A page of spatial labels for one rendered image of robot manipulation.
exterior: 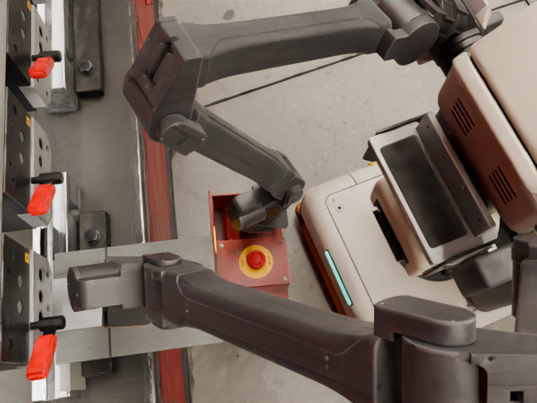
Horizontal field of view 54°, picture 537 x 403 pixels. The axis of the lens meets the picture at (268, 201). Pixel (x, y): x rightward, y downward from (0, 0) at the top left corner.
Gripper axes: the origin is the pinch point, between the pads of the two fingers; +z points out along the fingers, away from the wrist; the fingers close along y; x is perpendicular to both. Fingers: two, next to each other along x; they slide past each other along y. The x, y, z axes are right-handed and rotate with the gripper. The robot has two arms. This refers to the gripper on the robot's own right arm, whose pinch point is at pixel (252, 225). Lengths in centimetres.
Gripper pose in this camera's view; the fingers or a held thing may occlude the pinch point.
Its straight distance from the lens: 120.9
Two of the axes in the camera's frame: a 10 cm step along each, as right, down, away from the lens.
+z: -2.9, 3.5, 8.9
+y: -9.5, 0.0, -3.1
